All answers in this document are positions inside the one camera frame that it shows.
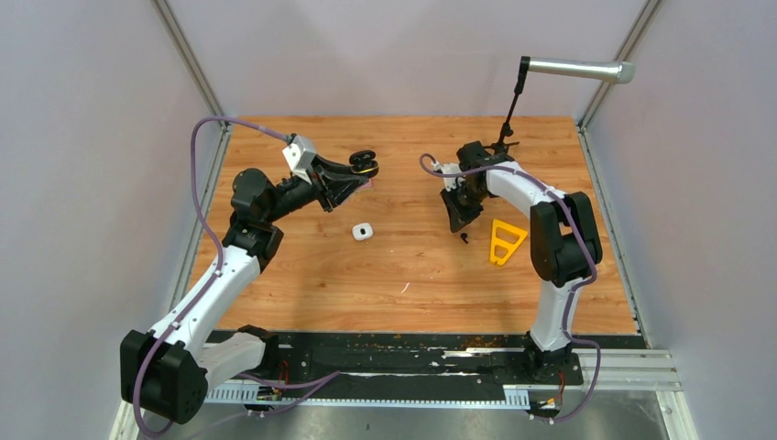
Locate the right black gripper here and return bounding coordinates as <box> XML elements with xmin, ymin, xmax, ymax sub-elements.
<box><xmin>441</xmin><ymin>181</ymin><xmax>489</xmax><ymax>233</ymax></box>

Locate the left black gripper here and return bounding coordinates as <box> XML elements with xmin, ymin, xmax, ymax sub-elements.
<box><xmin>264</xmin><ymin>153</ymin><xmax>368</xmax><ymax>224</ymax></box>

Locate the black earbud charging case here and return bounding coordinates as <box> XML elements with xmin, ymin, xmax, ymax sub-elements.
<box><xmin>349</xmin><ymin>149</ymin><xmax>379</xmax><ymax>178</ymax></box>

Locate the white earbud charging case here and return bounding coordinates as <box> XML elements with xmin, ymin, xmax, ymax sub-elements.
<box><xmin>352</xmin><ymin>222</ymin><xmax>374</xmax><ymax>241</ymax></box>

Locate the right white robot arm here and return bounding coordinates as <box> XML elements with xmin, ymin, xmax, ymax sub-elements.
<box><xmin>421</xmin><ymin>141</ymin><xmax>603</xmax><ymax>383</ymax></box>

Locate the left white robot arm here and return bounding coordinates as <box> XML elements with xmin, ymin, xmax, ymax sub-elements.
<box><xmin>120</xmin><ymin>150</ymin><xmax>379</xmax><ymax>437</ymax></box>

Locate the yellow triangular plastic piece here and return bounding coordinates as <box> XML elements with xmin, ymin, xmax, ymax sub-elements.
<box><xmin>489</xmin><ymin>219</ymin><xmax>529</xmax><ymax>266</ymax></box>

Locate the black tripod stand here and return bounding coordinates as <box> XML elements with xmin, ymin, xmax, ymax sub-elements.
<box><xmin>489</xmin><ymin>56</ymin><xmax>531</xmax><ymax>154</ymax></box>

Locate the silver microphone tube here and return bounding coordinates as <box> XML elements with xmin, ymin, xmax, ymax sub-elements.
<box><xmin>520</xmin><ymin>57</ymin><xmax>636</xmax><ymax>84</ymax></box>

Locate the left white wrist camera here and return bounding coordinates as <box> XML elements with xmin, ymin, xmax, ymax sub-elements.
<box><xmin>282</xmin><ymin>134</ymin><xmax>317</xmax><ymax>184</ymax></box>

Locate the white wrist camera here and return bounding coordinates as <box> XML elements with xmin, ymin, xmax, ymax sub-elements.
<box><xmin>436</xmin><ymin>162</ymin><xmax>462</xmax><ymax>192</ymax></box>
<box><xmin>282</xmin><ymin>134</ymin><xmax>317</xmax><ymax>184</ymax></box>

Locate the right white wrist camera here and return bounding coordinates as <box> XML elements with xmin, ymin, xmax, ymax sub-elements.
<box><xmin>436</xmin><ymin>162</ymin><xmax>462</xmax><ymax>192</ymax></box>

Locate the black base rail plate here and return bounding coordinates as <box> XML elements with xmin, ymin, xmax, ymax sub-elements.
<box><xmin>206</xmin><ymin>329</ymin><xmax>608</xmax><ymax>409</ymax></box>

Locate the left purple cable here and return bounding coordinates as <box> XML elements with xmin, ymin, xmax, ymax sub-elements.
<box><xmin>130</xmin><ymin>116</ymin><xmax>292</xmax><ymax>438</ymax></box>

